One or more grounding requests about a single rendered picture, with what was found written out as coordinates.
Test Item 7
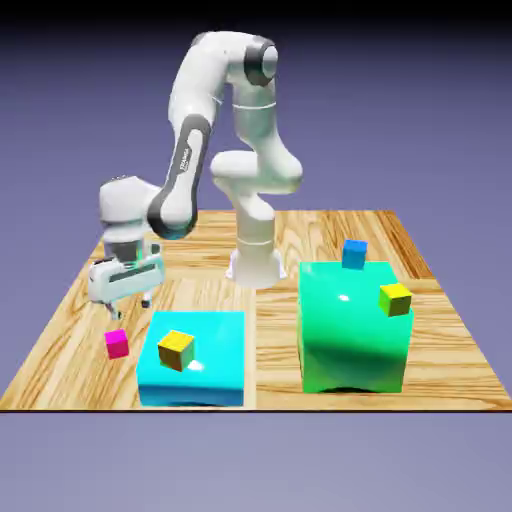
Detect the small blue cube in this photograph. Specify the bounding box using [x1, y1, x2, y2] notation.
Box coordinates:
[341, 238, 369, 271]

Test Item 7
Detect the large green box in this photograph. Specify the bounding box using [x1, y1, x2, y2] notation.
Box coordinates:
[296, 260, 416, 395]

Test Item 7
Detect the small orange cube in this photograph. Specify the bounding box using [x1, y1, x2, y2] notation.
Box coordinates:
[157, 329, 196, 373]

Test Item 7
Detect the small yellow cube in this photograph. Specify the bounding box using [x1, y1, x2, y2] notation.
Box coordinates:
[378, 282, 414, 318]

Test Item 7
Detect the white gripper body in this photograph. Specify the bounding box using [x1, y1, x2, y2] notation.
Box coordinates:
[86, 250, 166, 304]

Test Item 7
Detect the large cyan box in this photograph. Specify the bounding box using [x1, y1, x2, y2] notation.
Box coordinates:
[136, 310, 246, 408]

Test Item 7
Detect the small pink cube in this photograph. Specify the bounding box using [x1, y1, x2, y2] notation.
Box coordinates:
[104, 328, 130, 360]

